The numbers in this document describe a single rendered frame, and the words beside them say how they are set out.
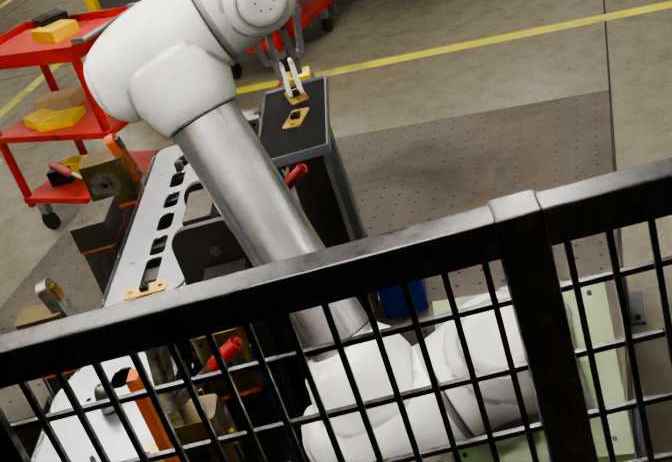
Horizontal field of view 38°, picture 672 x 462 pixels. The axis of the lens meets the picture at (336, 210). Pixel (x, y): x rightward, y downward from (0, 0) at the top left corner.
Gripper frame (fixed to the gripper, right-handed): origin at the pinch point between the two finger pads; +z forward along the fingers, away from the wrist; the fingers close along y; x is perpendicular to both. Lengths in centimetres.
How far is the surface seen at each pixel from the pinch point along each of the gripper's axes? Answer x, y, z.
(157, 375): 76, 38, 7
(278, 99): -2.0, 3.6, 4.2
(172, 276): 24.4, 35.8, 20.2
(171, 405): 76, 38, 12
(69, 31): -250, 58, 28
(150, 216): -5.9, 37.6, 20.2
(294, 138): 21.3, 5.3, 4.3
